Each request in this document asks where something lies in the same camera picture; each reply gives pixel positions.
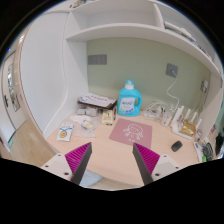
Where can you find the black computer mouse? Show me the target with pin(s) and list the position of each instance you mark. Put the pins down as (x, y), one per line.
(176, 146)

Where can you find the grey wall socket with plug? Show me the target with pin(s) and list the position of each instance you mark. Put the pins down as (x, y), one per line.
(172, 70)

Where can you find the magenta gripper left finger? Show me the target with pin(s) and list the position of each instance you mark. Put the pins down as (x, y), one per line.
(71, 166)

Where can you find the gold figurine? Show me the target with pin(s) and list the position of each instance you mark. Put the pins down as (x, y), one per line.
(187, 128)

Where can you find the clear plastic bag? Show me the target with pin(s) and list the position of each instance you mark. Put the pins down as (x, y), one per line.
(83, 126)

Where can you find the grey wall switch panel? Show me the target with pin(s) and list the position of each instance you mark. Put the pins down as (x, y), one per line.
(97, 59)

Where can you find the small beige box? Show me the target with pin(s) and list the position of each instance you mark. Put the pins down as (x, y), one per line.
(108, 117)

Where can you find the small yellow-white packet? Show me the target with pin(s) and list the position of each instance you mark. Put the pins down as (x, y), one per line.
(65, 131)

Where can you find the white power strip with cables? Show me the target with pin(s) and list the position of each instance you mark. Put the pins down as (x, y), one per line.
(155, 110)

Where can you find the white wifi router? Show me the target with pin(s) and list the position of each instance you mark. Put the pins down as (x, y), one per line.
(179, 117)

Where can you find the books on upper shelf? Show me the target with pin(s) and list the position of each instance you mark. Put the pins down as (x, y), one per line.
(179, 30)

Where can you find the white shelf unit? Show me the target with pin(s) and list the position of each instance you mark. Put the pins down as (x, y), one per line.
(53, 60)

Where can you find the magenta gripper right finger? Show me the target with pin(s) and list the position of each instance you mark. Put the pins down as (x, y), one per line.
(153, 166)

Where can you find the flat box with white lid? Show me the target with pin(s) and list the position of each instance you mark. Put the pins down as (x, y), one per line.
(95, 100)

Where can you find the pink mouse pad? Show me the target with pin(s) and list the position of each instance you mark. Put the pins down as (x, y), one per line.
(130, 132)

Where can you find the blue detergent bottle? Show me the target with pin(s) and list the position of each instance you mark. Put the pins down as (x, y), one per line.
(129, 101)

